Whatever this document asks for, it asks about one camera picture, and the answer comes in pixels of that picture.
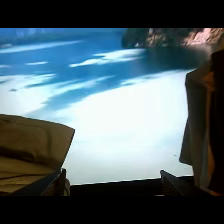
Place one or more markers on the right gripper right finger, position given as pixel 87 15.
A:
pixel 171 186

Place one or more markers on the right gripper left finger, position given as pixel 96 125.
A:
pixel 50 185

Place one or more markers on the pale beige garment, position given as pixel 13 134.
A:
pixel 196 133

